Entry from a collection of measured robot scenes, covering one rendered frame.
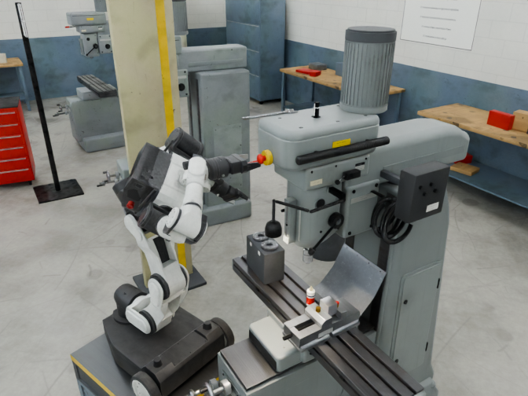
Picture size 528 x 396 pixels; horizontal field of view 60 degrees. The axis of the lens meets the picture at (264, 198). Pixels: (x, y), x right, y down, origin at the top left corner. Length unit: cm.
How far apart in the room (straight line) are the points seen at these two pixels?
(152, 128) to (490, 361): 288
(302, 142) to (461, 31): 509
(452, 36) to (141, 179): 537
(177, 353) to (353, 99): 158
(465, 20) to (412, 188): 490
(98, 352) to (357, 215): 174
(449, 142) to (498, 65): 402
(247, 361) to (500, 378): 189
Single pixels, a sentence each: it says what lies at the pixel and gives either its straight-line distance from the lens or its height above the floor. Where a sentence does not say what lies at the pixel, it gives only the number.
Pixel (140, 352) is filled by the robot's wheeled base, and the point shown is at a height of 57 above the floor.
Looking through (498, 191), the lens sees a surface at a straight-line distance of 572.
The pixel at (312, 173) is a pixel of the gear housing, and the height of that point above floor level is 171.
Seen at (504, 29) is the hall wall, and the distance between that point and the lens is 630.
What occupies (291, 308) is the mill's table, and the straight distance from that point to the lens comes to 234.
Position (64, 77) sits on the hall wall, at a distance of 1070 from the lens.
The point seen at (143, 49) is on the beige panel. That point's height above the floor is 194.
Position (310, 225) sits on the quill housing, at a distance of 195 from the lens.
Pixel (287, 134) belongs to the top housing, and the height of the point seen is 188.
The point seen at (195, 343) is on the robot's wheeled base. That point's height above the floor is 59.
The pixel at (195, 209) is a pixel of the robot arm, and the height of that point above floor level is 166.
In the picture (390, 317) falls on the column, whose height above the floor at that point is 82.
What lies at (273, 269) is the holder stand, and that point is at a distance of 241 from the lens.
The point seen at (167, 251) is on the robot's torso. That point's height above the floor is 114.
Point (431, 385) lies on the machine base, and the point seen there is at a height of 18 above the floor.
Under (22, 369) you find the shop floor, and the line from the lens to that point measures 367.
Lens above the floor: 241
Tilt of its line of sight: 26 degrees down
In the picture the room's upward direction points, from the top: straight up
